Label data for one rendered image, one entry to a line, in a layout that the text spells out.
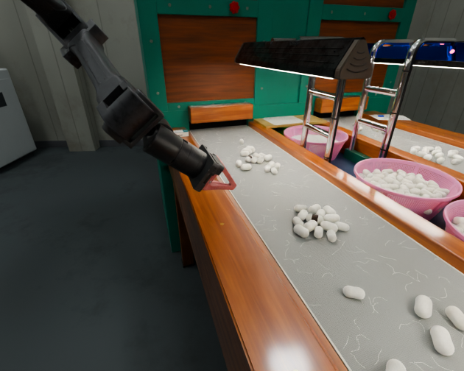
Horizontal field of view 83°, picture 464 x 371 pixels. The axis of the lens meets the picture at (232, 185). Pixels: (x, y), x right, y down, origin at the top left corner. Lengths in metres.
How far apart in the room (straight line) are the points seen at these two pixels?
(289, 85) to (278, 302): 1.17
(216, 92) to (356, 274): 1.01
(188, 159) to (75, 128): 3.10
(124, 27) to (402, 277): 3.20
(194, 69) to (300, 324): 1.09
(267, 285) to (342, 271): 0.16
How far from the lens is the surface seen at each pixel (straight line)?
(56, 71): 3.47
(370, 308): 0.49
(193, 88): 1.27
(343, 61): 0.59
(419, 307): 0.50
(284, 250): 0.54
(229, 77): 1.31
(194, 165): 0.49
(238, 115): 1.27
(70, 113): 3.51
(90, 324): 1.46
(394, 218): 0.69
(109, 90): 0.51
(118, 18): 3.37
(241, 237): 0.52
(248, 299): 0.42
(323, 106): 1.49
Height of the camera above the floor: 1.10
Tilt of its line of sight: 28 degrees down
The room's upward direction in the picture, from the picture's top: straight up
